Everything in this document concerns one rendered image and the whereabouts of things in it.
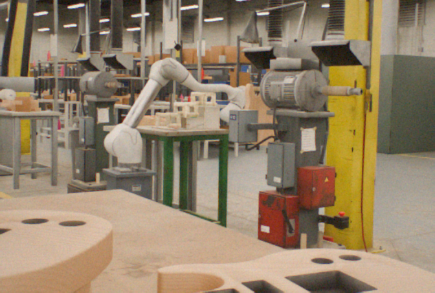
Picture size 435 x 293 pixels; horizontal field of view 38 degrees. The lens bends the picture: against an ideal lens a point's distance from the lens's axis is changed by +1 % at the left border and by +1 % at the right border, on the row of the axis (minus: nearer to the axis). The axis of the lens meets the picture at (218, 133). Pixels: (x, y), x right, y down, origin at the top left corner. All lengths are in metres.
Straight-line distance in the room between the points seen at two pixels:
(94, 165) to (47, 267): 5.49
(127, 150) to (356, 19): 1.96
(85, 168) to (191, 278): 5.21
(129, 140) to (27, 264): 3.35
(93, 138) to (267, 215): 2.77
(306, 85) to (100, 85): 2.86
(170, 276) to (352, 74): 3.91
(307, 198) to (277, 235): 0.29
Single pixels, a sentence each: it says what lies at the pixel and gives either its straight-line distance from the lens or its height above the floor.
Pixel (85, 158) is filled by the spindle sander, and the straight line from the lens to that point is 6.15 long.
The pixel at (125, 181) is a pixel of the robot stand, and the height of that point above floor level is 0.65.
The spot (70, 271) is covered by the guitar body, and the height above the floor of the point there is 1.06.
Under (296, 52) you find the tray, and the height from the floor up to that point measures 1.49.
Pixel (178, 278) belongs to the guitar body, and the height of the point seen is 0.98.
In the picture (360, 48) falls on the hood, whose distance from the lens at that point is 3.67.
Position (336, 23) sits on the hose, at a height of 1.64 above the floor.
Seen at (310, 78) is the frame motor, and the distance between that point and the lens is 3.78.
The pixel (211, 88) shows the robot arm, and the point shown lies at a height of 1.25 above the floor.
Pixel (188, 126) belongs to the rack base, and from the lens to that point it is 4.69.
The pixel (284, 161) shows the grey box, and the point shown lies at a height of 0.83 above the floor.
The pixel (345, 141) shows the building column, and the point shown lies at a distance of 4.82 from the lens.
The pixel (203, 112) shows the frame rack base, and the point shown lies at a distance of 4.77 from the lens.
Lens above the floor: 1.28
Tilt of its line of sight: 5 degrees down
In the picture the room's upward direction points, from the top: 1 degrees clockwise
